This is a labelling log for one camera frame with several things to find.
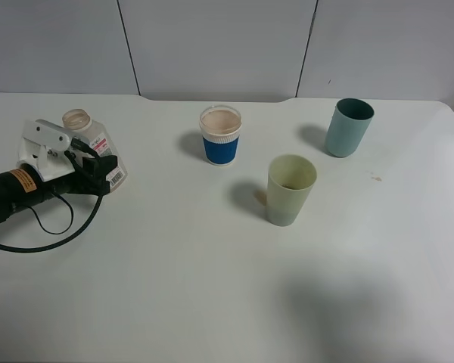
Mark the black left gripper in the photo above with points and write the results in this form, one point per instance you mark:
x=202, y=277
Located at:
x=22, y=188

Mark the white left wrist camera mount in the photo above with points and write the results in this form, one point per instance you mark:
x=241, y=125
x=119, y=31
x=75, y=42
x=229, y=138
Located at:
x=42, y=147

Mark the clear plastic drink bottle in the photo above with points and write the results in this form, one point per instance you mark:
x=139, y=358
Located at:
x=80, y=122

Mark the pale green plastic cup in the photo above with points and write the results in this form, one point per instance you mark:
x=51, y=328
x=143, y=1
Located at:
x=290, y=179

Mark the blue sleeved paper cup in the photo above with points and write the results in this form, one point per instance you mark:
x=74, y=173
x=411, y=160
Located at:
x=220, y=128

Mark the teal plastic cup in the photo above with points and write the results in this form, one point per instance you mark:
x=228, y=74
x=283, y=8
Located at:
x=348, y=125

